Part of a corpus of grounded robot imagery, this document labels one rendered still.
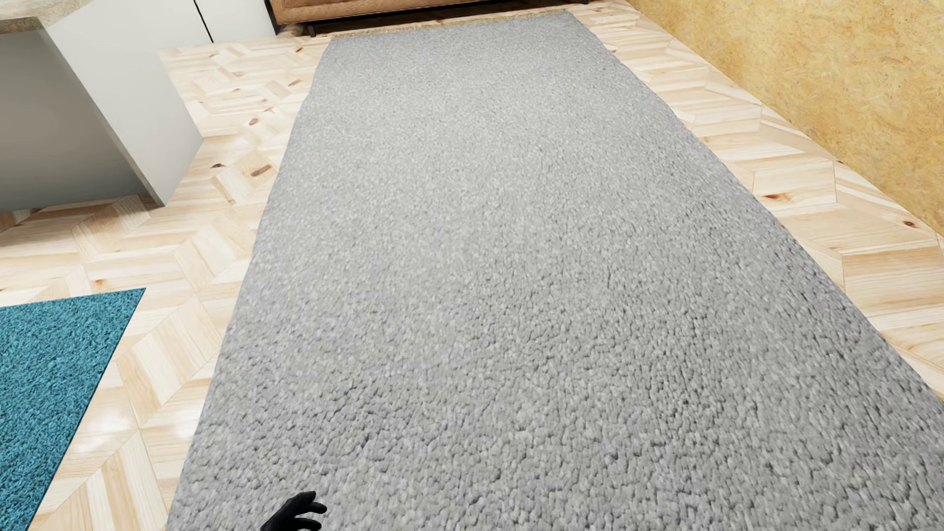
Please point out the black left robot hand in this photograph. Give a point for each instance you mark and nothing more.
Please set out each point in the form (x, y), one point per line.
(295, 514)

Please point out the teal shaggy rug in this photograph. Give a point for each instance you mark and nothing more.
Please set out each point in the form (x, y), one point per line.
(44, 383)

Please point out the grey shaggy rug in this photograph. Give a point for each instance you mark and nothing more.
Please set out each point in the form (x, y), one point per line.
(516, 295)

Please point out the white kitchen island counter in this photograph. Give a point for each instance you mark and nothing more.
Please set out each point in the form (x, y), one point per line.
(88, 110)

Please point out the white cabinet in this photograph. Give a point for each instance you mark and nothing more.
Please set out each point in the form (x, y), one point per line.
(234, 16)

